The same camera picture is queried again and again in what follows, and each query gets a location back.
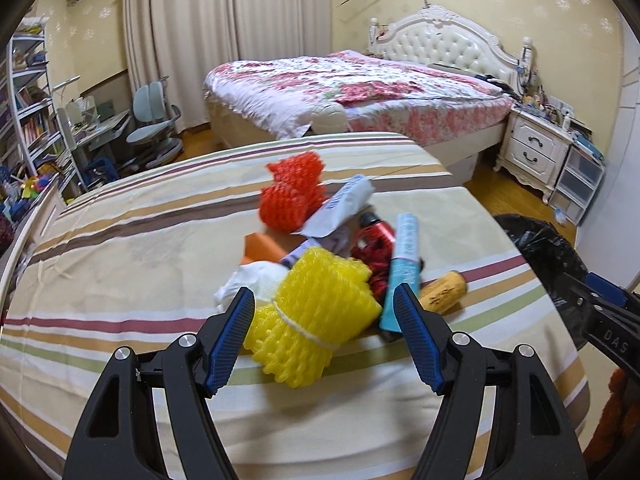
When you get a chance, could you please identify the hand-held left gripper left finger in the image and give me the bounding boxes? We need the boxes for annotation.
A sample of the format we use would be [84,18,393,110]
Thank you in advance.
[62,287,256,480]

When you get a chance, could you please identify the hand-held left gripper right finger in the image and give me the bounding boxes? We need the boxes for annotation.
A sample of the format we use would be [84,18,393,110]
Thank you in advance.
[392,282,586,480]

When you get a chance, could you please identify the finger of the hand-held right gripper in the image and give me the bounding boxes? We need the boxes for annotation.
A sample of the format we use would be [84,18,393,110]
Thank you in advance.
[585,271,640,312]
[552,270,640,362]

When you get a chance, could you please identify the white tissue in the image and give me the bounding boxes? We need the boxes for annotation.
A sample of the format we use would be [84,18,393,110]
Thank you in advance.
[214,260,291,312]

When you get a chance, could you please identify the black bagged trash bin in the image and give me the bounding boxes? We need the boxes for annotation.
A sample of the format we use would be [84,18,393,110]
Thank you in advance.
[492,213,594,352]

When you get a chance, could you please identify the teal tube packet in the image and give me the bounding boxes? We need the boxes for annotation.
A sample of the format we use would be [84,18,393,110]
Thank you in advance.
[378,212,425,336]

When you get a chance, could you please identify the orange paper scrap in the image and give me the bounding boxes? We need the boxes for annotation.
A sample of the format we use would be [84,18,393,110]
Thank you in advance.
[240,234,301,266]

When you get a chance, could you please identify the yellow foam fruit net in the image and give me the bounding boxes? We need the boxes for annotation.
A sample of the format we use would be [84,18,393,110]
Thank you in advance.
[243,246,382,389]

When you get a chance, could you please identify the red bottle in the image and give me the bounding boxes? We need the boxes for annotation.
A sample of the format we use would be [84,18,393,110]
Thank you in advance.
[350,211,397,302]

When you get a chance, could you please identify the lavender paper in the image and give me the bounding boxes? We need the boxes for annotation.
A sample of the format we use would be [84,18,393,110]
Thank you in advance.
[280,225,354,269]

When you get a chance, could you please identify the orange fuzzy cloth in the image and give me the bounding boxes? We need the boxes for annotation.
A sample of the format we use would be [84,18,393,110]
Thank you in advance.
[582,367,635,467]

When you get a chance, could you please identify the striped bed sheet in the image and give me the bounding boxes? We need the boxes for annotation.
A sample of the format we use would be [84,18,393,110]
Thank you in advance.
[0,132,591,480]

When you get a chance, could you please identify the plastic drawer unit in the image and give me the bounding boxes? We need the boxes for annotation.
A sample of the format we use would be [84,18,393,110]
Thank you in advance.
[550,140,607,227]

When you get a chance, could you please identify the white nightstand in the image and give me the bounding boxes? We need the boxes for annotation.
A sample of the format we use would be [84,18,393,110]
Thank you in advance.
[494,105,574,205]

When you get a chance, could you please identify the grey plastic packet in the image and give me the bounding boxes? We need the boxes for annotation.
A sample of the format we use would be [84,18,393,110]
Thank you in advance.
[292,175,376,239]

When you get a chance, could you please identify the red foam fruit net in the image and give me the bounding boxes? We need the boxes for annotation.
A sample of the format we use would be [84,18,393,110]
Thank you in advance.
[258,152,328,234]

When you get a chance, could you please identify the white storage box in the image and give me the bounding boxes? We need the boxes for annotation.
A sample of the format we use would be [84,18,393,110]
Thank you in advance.
[447,152,481,184]

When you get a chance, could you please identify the nightstand clutter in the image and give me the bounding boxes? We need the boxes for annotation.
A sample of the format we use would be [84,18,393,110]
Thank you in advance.
[515,57,577,127]

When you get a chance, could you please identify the grey study desk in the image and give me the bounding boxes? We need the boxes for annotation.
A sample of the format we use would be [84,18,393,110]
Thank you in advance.
[55,109,134,192]

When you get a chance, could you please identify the dark red fuzzy cloth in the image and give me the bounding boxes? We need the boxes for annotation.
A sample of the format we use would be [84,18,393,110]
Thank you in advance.
[0,210,16,257]

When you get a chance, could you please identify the grey blue desk chair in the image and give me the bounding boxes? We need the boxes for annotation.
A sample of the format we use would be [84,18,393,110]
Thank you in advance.
[125,77,185,169]

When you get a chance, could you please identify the pile of colourful toys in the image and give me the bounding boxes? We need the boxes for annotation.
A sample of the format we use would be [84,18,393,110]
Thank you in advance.
[0,160,57,222]

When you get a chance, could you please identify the floral bed blanket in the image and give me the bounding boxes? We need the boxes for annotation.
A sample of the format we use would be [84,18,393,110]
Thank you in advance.
[202,50,516,142]

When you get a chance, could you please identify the white tufted headboard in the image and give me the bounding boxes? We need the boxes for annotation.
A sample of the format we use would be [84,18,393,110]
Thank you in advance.
[370,5,534,87]

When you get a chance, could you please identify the desk lamp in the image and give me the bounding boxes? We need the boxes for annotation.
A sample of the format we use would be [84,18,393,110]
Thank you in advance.
[50,75,82,97]

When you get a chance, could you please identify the white bookshelf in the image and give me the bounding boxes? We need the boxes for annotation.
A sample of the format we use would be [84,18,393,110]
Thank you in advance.
[0,24,77,197]

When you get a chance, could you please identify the beige curtains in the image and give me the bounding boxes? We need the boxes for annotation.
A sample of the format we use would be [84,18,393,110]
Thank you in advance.
[122,0,334,127]

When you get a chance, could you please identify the white bed rail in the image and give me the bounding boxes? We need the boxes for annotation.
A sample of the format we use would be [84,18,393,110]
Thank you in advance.
[0,180,69,311]

